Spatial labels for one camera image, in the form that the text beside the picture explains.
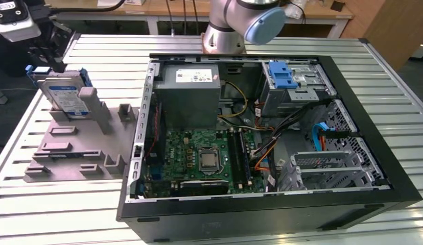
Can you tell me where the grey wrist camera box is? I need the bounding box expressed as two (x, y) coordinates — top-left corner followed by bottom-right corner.
(0, 0), (42, 43)

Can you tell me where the metal disk bay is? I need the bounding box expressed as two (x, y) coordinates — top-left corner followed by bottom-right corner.
(288, 151), (384, 191)

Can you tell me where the black wire bundle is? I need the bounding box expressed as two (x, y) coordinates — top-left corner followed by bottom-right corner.
(252, 102), (321, 164)

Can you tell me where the grey power supply unit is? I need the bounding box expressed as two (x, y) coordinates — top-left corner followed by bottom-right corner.
(153, 63), (222, 131)

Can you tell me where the white box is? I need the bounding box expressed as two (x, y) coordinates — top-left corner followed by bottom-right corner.
(96, 0), (124, 8)

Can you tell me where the black power wire connector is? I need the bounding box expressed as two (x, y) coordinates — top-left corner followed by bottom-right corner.
(322, 131), (359, 140)

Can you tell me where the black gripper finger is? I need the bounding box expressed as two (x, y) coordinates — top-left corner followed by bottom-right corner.
(52, 22), (76, 62)
(35, 42), (67, 74)

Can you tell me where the orange wire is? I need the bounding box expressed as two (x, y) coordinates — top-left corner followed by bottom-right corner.
(254, 158), (270, 172)

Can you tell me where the grey parts rack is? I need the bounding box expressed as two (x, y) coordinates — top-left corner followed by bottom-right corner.
(23, 86), (139, 182)

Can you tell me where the metal optical drive cage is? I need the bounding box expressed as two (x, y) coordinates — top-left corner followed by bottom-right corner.
(258, 61), (337, 118)

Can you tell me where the black RAM stick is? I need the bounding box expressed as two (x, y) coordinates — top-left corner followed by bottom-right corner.
(237, 129), (253, 186)

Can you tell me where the silver CPU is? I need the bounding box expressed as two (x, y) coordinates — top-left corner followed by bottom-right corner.
(199, 153), (218, 168)

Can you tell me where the brown wooden cabinet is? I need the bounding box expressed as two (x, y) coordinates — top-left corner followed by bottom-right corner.
(340, 0), (423, 69)

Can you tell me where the blue drive latch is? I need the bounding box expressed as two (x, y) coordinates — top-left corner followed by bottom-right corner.
(268, 62), (298, 89)

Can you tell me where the yellow wire bundle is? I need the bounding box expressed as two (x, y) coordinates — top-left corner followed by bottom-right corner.
(218, 80), (249, 118)

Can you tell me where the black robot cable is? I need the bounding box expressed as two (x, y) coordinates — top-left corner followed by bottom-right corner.
(50, 0), (126, 13)

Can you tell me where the black graphics card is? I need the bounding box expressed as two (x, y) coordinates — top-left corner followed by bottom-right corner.
(170, 179), (230, 197)

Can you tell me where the green motherboard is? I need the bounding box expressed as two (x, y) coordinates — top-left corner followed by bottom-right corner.
(143, 129), (266, 197)

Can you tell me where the blue data wire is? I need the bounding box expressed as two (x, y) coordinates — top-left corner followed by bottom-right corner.
(312, 122), (337, 152)

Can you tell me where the wooden desk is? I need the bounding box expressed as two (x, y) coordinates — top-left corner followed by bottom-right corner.
(44, 0), (355, 36)

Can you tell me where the hard disk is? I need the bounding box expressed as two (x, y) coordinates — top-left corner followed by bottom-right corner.
(24, 65), (92, 120)

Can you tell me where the black open PC case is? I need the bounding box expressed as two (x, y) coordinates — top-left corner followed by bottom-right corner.
(115, 53), (423, 243)

